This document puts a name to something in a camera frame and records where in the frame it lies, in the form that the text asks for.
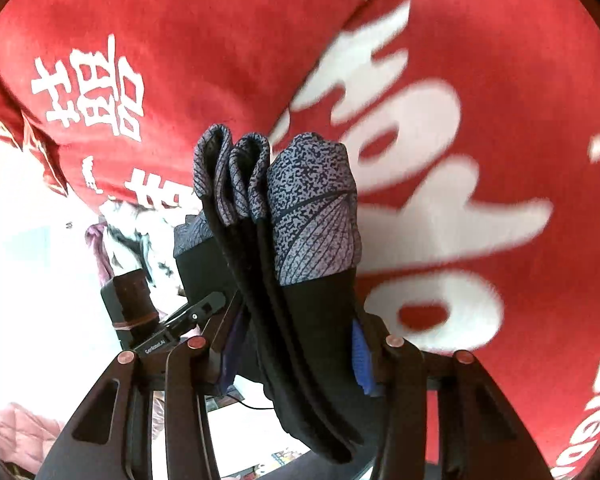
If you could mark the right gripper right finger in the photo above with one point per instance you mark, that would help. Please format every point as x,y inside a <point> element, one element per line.
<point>446,418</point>

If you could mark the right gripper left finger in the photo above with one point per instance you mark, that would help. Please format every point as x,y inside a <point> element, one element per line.
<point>109,436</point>

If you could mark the black pants with grey waistband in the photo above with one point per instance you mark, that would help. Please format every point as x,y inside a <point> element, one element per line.
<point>282,231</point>

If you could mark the pile of mixed clothes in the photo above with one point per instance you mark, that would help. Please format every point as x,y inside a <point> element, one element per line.
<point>136,237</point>

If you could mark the pink garment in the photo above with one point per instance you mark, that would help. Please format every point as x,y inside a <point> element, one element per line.
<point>26,438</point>

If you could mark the red blanket with white characters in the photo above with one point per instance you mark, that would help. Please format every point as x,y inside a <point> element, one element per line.
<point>473,134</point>

